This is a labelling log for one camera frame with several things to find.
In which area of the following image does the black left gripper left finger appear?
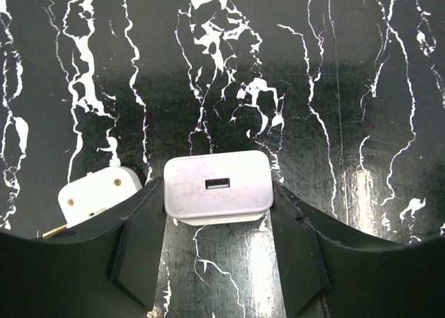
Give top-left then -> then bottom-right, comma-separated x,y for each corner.
1,178 -> 166,317

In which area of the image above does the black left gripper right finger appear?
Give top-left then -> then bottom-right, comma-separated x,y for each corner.
270,184 -> 444,317

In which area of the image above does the white plug adapter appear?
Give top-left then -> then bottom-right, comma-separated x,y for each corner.
42,166 -> 143,237

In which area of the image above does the white charger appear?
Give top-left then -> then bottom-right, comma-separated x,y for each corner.
163,150 -> 273,226

